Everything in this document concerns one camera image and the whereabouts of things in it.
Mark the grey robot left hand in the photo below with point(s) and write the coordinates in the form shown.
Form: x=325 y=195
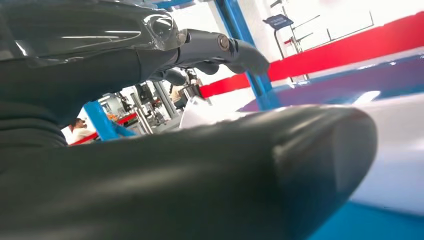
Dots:
x=165 y=185

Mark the person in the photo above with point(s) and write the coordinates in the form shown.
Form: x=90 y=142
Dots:
x=81 y=132

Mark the blue sign on stand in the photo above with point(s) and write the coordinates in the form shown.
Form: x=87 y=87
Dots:
x=278 y=21

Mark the red barrier belt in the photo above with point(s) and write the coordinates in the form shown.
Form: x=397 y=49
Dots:
x=331 y=53

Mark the chrome stanchion post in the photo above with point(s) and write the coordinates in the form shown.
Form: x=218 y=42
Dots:
x=142 y=112

